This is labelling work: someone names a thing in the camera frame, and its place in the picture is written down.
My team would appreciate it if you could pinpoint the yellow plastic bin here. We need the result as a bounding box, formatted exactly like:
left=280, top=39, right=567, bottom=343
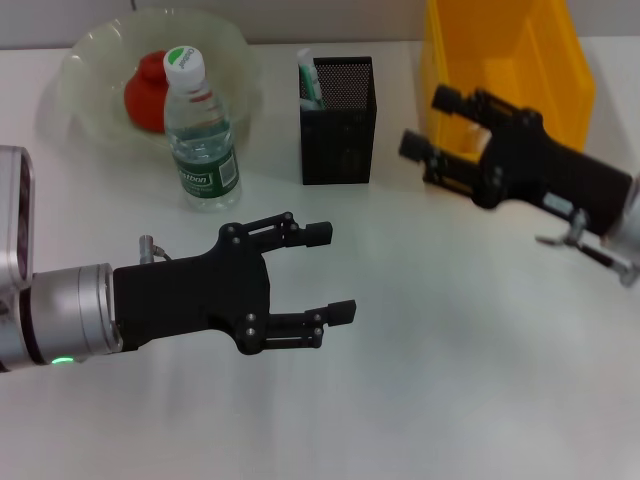
left=419, top=0, right=597, bottom=176

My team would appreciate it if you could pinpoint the red-orange toy orange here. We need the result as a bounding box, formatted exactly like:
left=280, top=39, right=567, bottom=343
left=123, top=49, right=172, bottom=134

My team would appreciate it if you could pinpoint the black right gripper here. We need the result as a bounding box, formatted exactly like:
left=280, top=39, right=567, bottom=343
left=398, top=84, right=634, bottom=236

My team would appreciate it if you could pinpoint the mint green utility knife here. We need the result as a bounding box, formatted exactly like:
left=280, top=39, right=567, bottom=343
left=296, top=47, right=327, bottom=110

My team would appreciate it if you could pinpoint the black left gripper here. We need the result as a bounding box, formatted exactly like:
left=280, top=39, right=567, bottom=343
left=112, top=211, right=358, bottom=358

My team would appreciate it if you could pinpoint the clear green-label water bottle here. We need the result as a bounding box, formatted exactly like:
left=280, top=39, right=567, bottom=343
left=163, top=45, right=243, bottom=211

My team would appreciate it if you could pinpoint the right gripper cable with connector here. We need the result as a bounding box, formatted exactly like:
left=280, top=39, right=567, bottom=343
left=534, top=208, right=640, bottom=290

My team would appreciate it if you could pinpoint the black mesh pen holder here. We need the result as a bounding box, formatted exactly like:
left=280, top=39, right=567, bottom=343
left=297, top=55, right=380, bottom=186

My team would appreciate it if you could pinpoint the pale green translucent fruit bowl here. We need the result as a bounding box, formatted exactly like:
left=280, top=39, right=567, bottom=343
left=54, top=10, right=264, bottom=161

